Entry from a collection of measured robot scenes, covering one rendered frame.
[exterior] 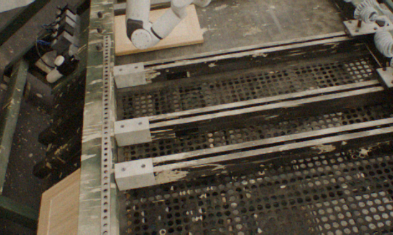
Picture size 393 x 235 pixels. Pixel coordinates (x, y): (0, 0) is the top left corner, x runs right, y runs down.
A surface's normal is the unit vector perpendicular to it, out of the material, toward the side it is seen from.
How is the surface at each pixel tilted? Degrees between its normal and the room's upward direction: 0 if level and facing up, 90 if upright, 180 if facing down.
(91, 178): 57
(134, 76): 90
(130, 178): 90
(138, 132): 90
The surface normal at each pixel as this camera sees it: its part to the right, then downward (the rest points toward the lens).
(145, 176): 0.15, 0.70
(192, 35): -0.07, -0.69
